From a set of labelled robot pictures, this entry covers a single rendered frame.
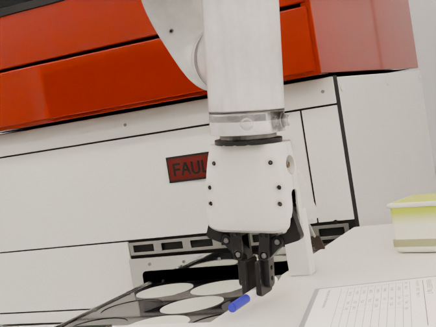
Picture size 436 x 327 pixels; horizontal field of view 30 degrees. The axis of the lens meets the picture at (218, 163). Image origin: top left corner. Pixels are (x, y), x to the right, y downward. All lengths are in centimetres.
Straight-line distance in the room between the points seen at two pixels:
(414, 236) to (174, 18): 42
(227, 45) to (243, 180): 15
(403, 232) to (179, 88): 52
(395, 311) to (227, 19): 34
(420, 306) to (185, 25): 41
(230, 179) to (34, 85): 78
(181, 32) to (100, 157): 67
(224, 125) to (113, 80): 65
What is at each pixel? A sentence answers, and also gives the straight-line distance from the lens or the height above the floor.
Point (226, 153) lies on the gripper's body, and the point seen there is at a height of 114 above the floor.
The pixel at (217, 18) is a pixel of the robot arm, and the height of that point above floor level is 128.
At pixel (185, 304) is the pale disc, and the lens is 129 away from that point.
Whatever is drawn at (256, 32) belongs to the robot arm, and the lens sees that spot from 86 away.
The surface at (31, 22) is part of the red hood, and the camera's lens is 160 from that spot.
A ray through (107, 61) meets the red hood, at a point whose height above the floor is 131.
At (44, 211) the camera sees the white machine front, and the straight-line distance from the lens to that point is 168.
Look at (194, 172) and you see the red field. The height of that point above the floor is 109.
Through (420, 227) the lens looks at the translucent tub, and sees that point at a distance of 108.
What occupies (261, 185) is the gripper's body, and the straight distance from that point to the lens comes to 87.
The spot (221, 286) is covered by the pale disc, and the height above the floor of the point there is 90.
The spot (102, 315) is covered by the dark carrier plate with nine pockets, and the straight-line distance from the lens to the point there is 133.
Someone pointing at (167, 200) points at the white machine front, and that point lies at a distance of 152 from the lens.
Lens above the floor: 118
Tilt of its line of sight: 3 degrees down
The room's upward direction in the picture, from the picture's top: 9 degrees counter-clockwise
